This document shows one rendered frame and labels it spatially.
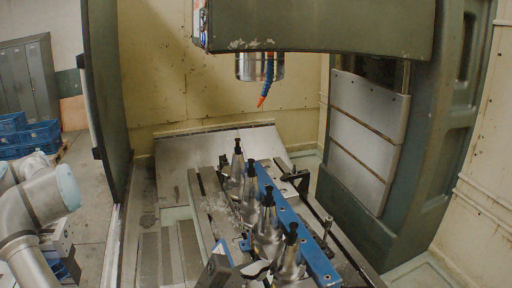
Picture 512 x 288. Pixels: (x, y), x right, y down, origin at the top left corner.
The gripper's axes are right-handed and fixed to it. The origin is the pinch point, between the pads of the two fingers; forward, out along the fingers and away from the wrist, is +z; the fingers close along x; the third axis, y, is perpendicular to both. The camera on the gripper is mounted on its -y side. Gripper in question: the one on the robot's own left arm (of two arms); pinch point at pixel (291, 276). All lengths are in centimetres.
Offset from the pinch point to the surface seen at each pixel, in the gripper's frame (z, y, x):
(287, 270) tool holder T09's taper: -1.8, -4.7, 1.8
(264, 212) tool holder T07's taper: -1.7, -9.0, -10.0
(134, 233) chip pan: -49, 51, -81
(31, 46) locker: -277, -68, -449
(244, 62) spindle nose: 7, -29, -51
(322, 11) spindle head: 17, -45, -24
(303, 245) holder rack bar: 3.8, -3.4, -4.0
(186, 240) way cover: -21, 44, -63
